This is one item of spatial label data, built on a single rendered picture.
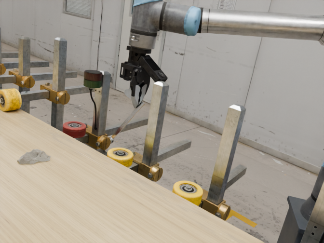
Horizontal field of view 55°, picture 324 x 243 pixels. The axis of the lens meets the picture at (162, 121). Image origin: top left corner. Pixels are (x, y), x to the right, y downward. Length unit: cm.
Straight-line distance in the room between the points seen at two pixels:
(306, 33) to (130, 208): 83
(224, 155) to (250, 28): 50
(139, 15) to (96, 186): 55
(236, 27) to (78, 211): 80
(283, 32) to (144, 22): 48
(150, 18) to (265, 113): 278
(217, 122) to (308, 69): 124
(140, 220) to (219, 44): 334
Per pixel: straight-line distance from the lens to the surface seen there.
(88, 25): 570
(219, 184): 89
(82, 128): 112
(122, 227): 68
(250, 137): 379
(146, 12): 103
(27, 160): 91
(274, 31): 118
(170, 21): 102
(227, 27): 116
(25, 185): 81
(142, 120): 140
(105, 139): 115
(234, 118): 82
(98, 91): 111
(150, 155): 100
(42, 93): 132
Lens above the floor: 133
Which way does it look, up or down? 19 degrees down
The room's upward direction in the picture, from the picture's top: 9 degrees clockwise
